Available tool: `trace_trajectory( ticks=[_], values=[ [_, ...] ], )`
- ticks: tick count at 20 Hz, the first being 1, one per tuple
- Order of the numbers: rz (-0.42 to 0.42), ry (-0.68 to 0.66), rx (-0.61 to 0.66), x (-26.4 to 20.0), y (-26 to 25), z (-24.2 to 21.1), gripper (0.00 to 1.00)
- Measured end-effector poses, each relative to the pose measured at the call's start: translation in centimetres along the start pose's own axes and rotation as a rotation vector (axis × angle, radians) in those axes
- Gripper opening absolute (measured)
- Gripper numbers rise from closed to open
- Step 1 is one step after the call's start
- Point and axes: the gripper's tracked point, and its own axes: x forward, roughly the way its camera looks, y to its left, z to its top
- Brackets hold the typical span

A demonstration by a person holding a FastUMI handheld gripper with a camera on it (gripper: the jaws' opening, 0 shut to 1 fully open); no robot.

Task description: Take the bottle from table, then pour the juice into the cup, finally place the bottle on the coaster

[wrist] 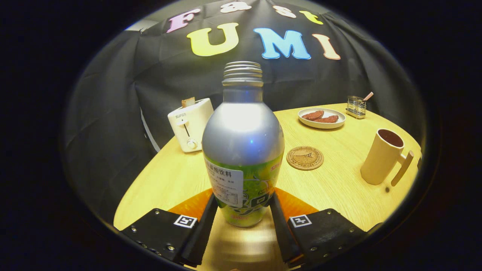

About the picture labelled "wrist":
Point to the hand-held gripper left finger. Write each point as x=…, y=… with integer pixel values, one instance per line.
x=201, y=233

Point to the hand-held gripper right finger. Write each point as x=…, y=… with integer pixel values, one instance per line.
x=282, y=229

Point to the round cork coaster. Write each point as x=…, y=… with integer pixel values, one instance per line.
x=305, y=158

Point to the silver green juice bottle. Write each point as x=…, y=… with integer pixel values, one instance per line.
x=243, y=131

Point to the wooden table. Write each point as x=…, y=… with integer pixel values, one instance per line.
x=339, y=195

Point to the white toaster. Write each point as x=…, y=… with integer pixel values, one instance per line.
x=192, y=124

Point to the white round plate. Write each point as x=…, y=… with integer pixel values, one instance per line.
x=320, y=125

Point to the reddish meat slice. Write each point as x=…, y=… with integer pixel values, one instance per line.
x=328, y=119
x=312, y=115

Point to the toast slice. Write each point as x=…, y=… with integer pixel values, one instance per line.
x=188, y=102

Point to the black backdrop cloth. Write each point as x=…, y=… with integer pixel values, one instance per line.
x=124, y=113

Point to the pink stick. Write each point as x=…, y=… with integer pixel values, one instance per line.
x=368, y=96

